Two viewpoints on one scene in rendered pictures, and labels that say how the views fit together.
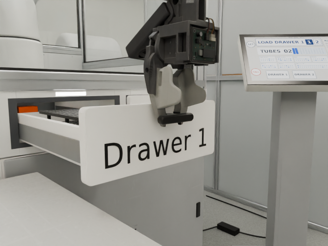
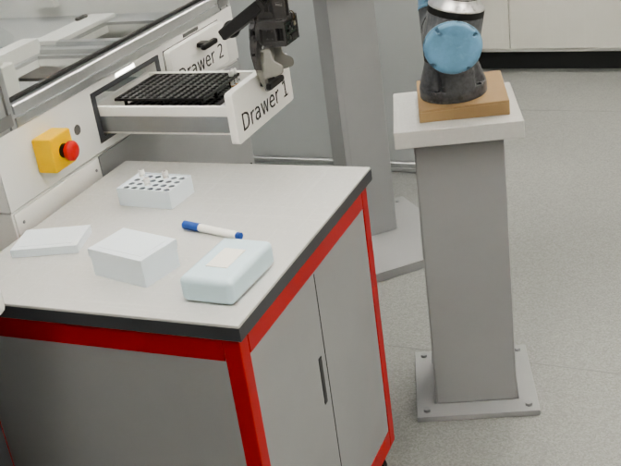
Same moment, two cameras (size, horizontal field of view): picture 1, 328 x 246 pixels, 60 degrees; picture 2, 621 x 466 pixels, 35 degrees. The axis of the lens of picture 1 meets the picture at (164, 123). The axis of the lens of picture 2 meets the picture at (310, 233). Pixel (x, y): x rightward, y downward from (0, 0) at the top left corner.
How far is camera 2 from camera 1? 170 cm
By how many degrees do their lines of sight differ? 27
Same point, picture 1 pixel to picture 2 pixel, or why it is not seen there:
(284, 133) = (337, 36)
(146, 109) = (253, 80)
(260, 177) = (305, 109)
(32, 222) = (203, 180)
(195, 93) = (285, 60)
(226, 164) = not seen: hidden behind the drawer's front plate
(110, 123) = (241, 99)
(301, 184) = (372, 104)
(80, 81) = (127, 53)
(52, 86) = (112, 67)
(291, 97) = not seen: outside the picture
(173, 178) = (220, 139)
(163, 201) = not seen: hidden behind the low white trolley
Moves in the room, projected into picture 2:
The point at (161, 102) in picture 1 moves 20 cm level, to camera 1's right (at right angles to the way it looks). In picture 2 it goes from (266, 75) to (352, 53)
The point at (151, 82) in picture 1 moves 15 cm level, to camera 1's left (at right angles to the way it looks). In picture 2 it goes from (257, 62) to (188, 79)
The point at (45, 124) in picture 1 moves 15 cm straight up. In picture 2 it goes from (158, 110) to (144, 41)
